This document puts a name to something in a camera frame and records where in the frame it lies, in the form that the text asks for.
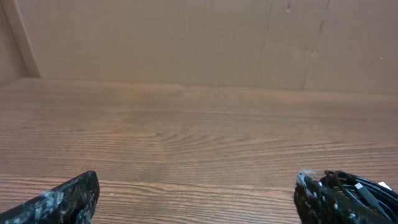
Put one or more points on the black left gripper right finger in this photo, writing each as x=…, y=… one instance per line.
x=343, y=198

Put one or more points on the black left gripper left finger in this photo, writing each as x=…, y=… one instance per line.
x=72, y=202

